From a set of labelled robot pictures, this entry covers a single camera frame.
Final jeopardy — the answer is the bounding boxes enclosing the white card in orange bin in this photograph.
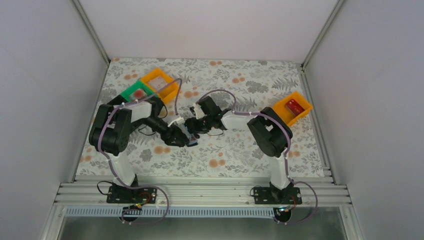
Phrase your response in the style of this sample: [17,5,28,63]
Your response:
[147,76,168,91]

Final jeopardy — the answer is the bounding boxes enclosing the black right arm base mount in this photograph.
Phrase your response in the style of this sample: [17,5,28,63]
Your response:
[249,184,303,205]

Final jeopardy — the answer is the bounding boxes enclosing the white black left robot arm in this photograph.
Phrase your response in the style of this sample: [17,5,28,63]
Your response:
[88,96,190,203]

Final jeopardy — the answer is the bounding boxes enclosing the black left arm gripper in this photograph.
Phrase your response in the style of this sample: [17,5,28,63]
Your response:
[140,116,185,147]

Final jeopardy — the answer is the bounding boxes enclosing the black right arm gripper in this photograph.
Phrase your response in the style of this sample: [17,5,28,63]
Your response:
[180,114,213,135]

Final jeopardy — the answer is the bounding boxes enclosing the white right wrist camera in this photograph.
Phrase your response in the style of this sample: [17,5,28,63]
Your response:
[189,103,205,120]

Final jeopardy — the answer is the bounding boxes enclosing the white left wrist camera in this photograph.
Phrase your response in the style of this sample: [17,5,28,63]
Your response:
[168,115,185,127]

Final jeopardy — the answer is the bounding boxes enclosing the green plastic bin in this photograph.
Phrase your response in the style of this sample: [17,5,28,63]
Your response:
[120,80,155,102]

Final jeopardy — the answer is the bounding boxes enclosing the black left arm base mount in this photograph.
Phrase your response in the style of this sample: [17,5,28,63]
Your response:
[106,185,158,205]

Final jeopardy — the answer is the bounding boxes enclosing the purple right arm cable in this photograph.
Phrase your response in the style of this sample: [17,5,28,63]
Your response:
[195,89,319,226]

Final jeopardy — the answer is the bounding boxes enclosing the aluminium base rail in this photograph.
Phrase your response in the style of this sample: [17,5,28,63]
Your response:
[53,176,352,219]

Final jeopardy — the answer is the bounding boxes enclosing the black leather card holder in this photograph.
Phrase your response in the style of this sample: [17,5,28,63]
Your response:
[186,131,198,147]

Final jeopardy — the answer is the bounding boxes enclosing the white red card in green bin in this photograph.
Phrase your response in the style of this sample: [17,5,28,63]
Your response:
[131,89,147,101]

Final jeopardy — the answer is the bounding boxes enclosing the red cards in bin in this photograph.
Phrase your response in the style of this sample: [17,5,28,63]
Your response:
[285,99,305,116]

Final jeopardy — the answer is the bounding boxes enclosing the orange plastic bin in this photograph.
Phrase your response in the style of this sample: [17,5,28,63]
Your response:
[272,91,313,127]
[139,68,179,104]

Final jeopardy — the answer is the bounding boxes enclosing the floral patterned table mat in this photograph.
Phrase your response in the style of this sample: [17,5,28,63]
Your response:
[76,57,326,178]

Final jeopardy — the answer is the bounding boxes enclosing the black plastic bin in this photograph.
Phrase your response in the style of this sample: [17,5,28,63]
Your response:
[98,95,129,113]

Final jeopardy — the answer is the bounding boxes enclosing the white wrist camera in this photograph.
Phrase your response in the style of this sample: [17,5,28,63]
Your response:
[189,103,205,120]
[168,115,185,127]

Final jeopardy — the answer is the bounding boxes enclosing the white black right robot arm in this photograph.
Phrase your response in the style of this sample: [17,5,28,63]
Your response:
[184,96,294,204]

